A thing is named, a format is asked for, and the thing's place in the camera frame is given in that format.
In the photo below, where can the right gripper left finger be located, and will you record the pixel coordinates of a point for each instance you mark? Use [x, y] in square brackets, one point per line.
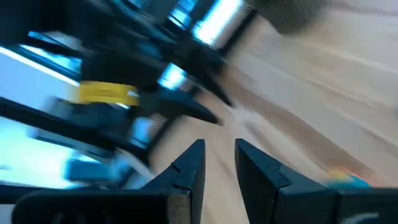
[189, 180]

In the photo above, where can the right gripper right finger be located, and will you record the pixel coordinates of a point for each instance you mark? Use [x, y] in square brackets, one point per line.
[264, 193]

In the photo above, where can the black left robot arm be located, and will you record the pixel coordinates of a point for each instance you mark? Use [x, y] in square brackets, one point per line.
[46, 18]

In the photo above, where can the yellow label tag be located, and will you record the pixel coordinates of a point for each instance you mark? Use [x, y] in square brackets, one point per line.
[107, 93]

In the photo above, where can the potted plant in slatted pot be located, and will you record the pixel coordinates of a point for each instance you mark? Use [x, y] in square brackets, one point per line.
[286, 15]

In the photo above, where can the orange measuring cup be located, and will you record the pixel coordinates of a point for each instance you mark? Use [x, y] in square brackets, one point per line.
[357, 175]

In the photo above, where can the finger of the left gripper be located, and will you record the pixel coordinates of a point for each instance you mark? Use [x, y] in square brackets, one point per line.
[183, 107]
[205, 74]

